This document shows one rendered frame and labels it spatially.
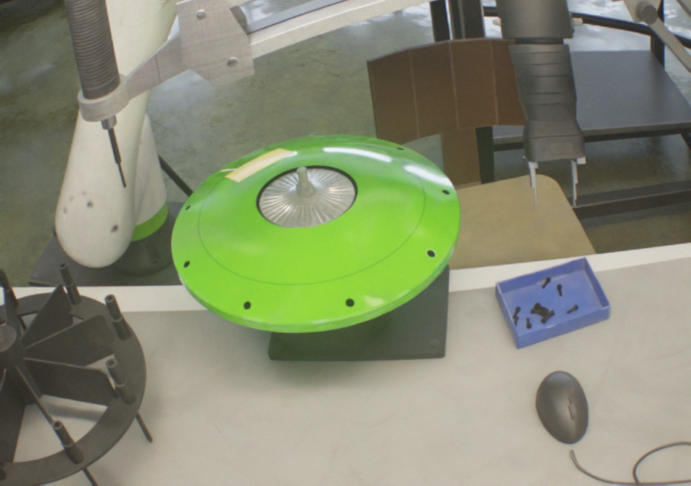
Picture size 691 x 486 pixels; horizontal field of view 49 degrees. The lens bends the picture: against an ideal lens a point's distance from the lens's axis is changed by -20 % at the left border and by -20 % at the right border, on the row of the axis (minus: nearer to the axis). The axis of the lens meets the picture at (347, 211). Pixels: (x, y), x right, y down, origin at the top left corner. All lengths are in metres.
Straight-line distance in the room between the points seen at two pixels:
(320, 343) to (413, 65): 0.77
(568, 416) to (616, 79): 2.04
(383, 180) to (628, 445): 0.43
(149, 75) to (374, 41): 2.95
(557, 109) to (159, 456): 0.60
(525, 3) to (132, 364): 0.60
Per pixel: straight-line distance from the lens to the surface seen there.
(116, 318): 0.99
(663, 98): 2.78
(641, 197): 2.50
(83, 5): 0.69
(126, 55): 0.99
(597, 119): 2.60
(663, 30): 0.82
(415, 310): 1.05
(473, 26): 2.08
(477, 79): 1.70
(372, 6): 0.70
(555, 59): 0.97
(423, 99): 1.69
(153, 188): 1.32
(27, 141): 3.67
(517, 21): 0.97
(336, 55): 3.57
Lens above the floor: 1.66
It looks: 37 degrees down
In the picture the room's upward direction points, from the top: 8 degrees counter-clockwise
